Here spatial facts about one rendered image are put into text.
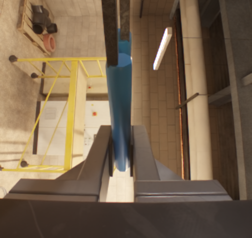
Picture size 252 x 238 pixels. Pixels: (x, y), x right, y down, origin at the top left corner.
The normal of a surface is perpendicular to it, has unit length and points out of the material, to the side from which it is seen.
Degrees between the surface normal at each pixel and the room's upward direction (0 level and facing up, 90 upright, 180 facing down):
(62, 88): 90
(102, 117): 90
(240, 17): 90
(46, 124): 90
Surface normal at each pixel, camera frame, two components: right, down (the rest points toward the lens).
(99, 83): -0.01, -0.17
